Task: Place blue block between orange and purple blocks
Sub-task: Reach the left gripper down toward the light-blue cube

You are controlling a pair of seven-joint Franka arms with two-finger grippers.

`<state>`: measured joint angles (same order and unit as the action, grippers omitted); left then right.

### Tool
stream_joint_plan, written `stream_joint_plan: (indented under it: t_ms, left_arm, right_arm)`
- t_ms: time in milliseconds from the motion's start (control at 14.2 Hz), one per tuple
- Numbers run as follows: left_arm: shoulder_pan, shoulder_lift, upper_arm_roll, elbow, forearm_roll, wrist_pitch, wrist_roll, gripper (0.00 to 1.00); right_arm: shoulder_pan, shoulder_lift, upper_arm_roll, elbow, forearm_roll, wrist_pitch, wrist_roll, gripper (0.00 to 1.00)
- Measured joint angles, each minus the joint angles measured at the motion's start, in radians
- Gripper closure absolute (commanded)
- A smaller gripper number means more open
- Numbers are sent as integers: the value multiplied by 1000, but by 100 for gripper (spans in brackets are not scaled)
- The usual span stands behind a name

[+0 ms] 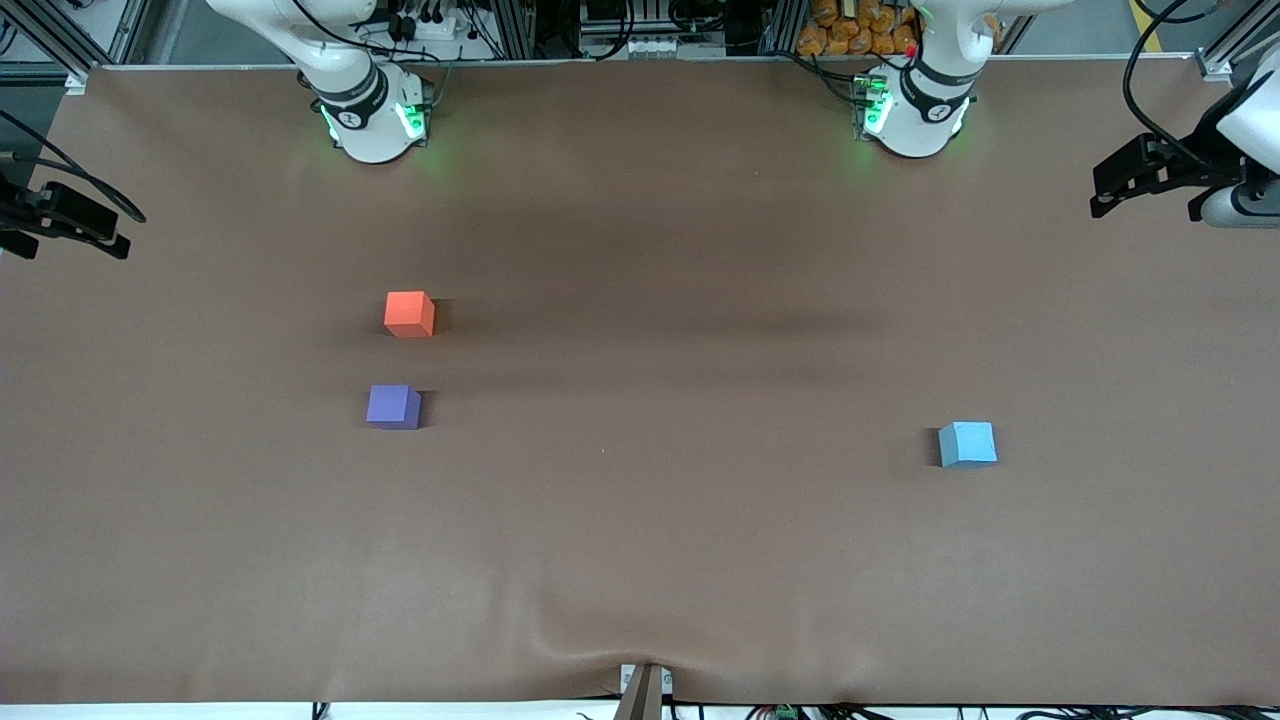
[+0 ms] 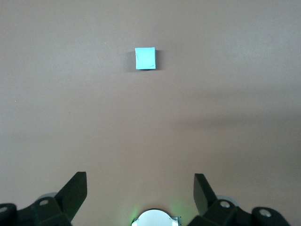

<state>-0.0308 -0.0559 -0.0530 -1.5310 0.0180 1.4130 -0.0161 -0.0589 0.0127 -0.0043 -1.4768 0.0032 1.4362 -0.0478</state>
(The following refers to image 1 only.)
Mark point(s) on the brown table cover sheet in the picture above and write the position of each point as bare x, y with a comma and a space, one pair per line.
640, 500

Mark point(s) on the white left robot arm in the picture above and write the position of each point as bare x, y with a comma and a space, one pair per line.
930, 110

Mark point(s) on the orange objects pile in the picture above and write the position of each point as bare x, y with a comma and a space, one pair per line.
850, 30

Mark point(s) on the purple foam block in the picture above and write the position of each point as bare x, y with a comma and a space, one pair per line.
393, 407

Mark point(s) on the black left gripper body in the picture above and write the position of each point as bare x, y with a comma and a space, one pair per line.
1194, 167

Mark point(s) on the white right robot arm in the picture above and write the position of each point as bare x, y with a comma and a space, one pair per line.
365, 125

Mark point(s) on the green terminal connector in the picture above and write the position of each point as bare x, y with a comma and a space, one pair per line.
785, 712

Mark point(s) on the blue foam block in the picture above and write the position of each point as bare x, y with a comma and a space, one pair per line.
967, 445

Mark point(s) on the white power strip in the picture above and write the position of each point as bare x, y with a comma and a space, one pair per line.
658, 46

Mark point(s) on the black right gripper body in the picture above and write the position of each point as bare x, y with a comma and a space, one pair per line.
20, 212

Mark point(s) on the brown camera mount post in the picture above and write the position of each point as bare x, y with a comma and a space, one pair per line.
641, 695

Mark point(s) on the orange foam block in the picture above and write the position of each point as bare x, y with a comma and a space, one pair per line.
409, 314

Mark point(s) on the aluminium frame post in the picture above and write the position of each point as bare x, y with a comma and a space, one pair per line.
60, 45
1235, 45

